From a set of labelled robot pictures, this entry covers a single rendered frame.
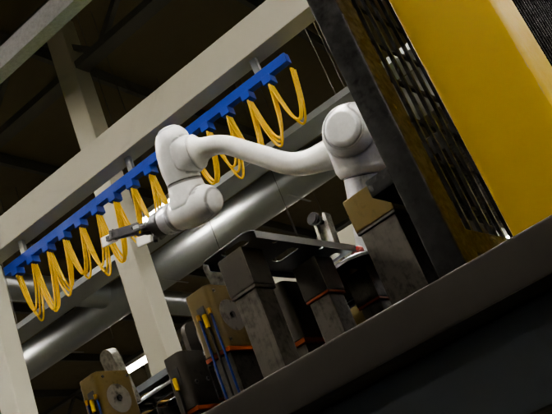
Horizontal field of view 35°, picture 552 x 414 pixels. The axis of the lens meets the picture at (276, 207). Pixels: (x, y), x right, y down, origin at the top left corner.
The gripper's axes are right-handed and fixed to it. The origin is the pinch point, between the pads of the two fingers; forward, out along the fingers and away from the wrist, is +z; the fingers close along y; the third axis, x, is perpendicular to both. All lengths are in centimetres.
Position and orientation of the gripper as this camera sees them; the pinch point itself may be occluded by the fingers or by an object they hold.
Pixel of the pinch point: (121, 241)
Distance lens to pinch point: 271.5
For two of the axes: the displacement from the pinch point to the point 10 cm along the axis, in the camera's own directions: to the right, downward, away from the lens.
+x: -2.2, -9.5, 2.3
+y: 6.5, 0.3, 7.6
